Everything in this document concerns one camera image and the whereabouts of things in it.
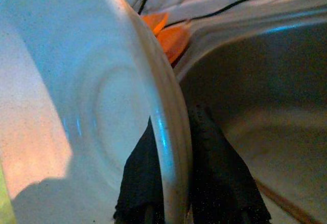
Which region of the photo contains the white bowl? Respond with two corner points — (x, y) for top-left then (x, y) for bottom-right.
(0, 0), (193, 224)

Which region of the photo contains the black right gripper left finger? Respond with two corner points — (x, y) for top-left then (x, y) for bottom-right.
(113, 118), (166, 224)

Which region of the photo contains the green plate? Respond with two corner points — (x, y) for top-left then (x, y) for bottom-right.
(0, 161), (16, 224)

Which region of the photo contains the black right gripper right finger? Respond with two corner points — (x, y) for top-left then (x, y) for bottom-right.
(188, 103), (271, 224)

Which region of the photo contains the stainless steel sink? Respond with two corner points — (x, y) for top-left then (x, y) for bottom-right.
(175, 4), (327, 224)

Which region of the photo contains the orange plate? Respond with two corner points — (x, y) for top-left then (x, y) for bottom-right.
(155, 25), (190, 64)

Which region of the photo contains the orange bowl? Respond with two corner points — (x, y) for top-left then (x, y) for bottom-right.
(142, 12), (171, 34)

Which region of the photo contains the brown chopstick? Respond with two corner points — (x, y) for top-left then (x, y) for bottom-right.
(255, 179), (319, 224)

